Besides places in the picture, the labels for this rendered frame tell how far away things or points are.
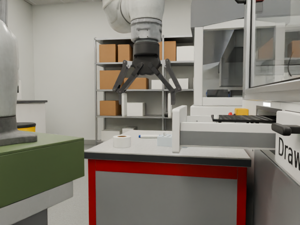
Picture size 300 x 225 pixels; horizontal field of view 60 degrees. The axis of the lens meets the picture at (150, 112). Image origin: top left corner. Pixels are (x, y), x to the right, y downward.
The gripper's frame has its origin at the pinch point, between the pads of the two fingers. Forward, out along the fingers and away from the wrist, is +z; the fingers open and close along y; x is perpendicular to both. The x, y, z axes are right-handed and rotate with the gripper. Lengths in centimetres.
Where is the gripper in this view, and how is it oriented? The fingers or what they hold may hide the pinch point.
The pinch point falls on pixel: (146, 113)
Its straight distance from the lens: 76.2
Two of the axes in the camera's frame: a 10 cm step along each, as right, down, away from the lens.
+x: 2.0, -0.6, 9.8
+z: 0.0, 10.0, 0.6
